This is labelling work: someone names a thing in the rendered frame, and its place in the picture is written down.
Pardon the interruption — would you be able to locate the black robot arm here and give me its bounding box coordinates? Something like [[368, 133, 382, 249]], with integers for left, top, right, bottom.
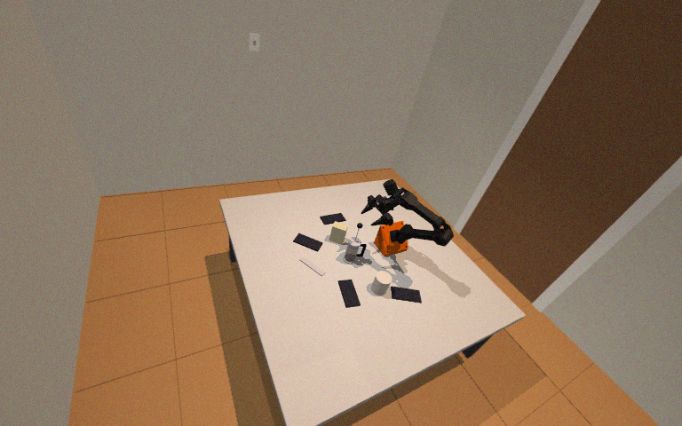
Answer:
[[375, 179, 454, 246]]

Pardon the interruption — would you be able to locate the grey cylinder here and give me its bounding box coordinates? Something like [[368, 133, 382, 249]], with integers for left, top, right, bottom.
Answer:
[[371, 271, 392, 296]]

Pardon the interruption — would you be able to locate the glass french press with black knob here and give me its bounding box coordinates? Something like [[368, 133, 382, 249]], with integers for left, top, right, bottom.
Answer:
[[343, 223, 367, 264]]

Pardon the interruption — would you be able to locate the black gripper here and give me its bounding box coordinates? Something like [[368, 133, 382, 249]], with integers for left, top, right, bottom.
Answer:
[[361, 195, 395, 226]]

